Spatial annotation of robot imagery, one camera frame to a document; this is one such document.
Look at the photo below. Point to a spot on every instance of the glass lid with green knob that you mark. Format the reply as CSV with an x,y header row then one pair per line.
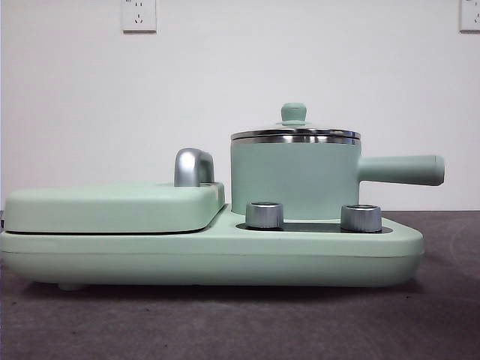
x,y
294,112

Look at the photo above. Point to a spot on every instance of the silver control knob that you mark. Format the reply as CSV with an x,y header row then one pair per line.
x,y
360,217
264,215

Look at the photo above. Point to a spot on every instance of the mint green breakfast machine base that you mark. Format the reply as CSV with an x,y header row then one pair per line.
x,y
150,258

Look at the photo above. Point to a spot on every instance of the white wall socket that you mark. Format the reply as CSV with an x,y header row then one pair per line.
x,y
138,17
470,15

